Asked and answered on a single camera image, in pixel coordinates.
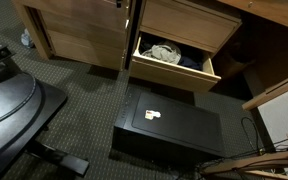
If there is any plain wooden drawer front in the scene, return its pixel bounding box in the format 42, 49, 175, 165
40, 9, 129, 51
48, 30, 125, 72

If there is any wooden drawer with grey cloth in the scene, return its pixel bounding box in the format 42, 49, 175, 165
128, 32, 222, 93

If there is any crumpled grey white garment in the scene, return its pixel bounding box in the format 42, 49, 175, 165
140, 40, 182, 65

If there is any dark navy garment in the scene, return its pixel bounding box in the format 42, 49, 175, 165
178, 54, 204, 72

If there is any grey blue floor garment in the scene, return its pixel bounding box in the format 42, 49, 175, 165
20, 28, 35, 49

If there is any white label on safe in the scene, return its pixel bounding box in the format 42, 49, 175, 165
144, 109, 162, 120

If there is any black computer tower case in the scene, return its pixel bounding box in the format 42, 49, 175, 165
112, 87, 226, 164

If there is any black robot table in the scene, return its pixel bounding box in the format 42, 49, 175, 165
0, 46, 90, 180

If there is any wooden desk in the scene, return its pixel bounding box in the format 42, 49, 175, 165
200, 70, 288, 180

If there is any wooden bed frame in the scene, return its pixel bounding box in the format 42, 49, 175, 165
12, 0, 288, 62

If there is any thin black table cable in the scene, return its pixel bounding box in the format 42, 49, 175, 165
0, 73, 38, 131

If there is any looped black floor cable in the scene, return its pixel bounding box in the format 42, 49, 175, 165
240, 116, 262, 156

